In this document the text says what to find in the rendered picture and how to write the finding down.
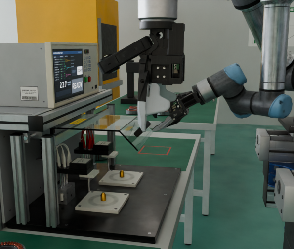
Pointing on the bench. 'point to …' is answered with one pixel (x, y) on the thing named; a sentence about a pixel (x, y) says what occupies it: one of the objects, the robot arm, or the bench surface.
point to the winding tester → (30, 73)
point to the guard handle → (141, 130)
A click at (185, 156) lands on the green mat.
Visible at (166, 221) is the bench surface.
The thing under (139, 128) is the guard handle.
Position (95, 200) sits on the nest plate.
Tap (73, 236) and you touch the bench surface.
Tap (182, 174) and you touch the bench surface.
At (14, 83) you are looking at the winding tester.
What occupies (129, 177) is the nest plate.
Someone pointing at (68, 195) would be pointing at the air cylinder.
